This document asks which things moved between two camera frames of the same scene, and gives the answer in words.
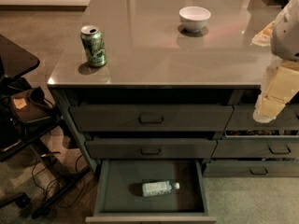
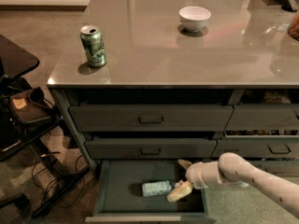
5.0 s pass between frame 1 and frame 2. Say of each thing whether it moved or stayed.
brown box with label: stayed
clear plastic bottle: stayed
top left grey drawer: stayed
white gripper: moved
